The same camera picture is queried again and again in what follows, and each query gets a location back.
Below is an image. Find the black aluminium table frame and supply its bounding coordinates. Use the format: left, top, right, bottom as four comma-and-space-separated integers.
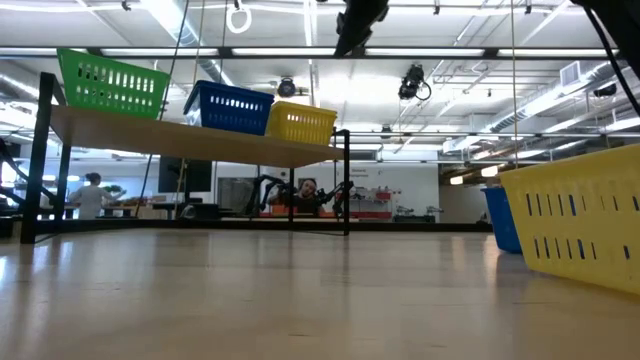
0, 218, 494, 234

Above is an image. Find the green plastic basket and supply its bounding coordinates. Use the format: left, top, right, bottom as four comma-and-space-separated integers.
56, 47, 172, 121

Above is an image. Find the person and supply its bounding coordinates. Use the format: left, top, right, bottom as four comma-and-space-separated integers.
68, 172, 127, 221
267, 177, 326, 217

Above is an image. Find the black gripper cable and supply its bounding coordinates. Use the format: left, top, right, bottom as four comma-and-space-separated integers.
582, 4, 640, 117

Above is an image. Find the overhead light bar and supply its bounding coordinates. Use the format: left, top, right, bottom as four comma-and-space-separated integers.
0, 46, 621, 58

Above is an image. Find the round black ceiling device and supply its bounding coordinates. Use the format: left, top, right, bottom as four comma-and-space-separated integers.
276, 76, 297, 99

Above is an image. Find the black monitor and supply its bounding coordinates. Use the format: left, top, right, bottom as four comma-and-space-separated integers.
158, 156, 214, 195

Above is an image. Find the white hanging ring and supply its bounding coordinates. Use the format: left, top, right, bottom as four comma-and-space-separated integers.
224, 0, 254, 35

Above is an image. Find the blue plastic basket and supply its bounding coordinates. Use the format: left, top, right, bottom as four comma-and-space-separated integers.
182, 79, 276, 137
481, 186, 524, 255

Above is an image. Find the red storage rack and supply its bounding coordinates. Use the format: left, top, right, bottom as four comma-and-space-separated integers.
349, 187, 396, 221

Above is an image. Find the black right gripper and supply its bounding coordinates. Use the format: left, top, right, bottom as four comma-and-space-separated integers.
333, 0, 391, 58

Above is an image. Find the wooden shelf with black legs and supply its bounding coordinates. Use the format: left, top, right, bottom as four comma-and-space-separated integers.
19, 71, 352, 245

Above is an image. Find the yellow plastic basket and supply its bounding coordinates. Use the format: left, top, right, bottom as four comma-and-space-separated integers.
264, 100, 339, 147
498, 143, 640, 297

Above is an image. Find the black overhead camera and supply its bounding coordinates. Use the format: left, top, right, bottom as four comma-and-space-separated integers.
397, 63, 432, 101

